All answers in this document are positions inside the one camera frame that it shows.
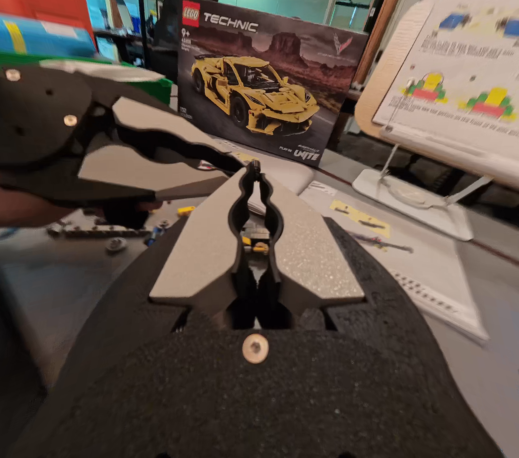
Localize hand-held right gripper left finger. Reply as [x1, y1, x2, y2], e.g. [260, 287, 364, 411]
[148, 166, 255, 307]

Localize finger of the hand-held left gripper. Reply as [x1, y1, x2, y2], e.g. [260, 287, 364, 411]
[111, 96, 244, 174]
[77, 143, 229, 203]

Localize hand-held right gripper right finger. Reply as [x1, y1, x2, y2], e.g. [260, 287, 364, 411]
[259, 172, 365, 308]

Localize grey lego beam assembly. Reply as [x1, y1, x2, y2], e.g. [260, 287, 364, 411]
[241, 228, 271, 256]

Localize pile of black lego beams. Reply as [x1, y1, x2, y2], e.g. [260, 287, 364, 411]
[46, 219, 153, 240]

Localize yellow car lego box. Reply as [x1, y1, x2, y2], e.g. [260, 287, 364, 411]
[160, 0, 370, 168]

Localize person's left hand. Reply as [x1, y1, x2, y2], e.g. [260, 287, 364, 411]
[0, 187, 163, 229]

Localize green plastic bin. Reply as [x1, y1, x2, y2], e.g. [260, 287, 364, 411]
[0, 52, 175, 106]

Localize white crumpled paper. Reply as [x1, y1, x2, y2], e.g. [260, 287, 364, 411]
[41, 58, 163, 82]

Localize open instruction booklet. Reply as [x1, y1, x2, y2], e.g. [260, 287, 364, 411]
[219, 150, 491, 345]

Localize wooden board white stand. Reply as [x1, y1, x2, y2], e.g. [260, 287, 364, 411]
[352, 0, 519, 241]

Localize printed instruction sheet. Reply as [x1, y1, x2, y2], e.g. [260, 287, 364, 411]
[372, 0, 519, 140]

